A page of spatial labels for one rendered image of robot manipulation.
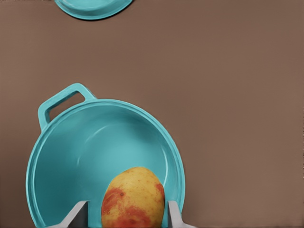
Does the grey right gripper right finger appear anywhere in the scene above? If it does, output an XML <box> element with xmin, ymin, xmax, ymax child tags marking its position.
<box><xmin>167</xmin><ymin>200</ymin><xmax>198</xmax><ymax>228</ymax></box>

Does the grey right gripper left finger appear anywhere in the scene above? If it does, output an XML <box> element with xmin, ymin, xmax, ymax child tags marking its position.
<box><xmin>48</xmin><ymin>200</ymin><xmax>89</xmax><ymax>228</ymax></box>

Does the teal pot lid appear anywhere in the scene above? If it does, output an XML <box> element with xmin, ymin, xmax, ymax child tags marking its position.
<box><xmin>54</xmin><ymin>0</ymin><xmax>133</xmax><ymax>20</ymax></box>

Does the teal pot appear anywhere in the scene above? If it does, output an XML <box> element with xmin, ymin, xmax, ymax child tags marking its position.
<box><xmin>25</xmin><ymin>83</ymin><xmax>186</xmax><ymax>228</ymax></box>

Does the yellow red potato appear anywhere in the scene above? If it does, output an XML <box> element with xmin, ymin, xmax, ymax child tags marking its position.
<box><xmin>101</xmin><ymin>167</ymin><xmax>166</xmax><ymax>228</ymax></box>

